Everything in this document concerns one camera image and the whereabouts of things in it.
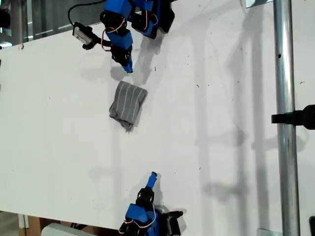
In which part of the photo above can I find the black camera cable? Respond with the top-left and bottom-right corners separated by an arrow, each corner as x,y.
67,0 -> 106,27

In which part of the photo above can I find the white box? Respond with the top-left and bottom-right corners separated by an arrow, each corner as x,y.
41,223 -> 100,236

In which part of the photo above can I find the red arm servo wire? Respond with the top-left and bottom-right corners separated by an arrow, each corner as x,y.
101,18 -> 126,52
119,203 -> 157,234

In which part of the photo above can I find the black round object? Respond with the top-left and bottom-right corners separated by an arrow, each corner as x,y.
0,8 -> 11,29

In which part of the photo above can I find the grey striped towel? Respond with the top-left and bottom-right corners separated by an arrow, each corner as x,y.
109,80 -> 149,133

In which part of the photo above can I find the steel post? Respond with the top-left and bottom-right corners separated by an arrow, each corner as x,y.
273,0 -> 301,236

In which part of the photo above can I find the black camera stalk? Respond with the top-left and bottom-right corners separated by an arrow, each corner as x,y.
164,210 -> 184,220
82,36 -> 113,51

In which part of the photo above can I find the wooden table frame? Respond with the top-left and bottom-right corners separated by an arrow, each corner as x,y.
18,213 -> 43,236

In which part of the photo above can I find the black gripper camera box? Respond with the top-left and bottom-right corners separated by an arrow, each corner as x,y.
72,21 -> 94,46
169,216 -> 182,236

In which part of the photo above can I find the black post clamp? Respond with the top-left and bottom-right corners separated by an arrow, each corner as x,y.
271,104 -> 315,130

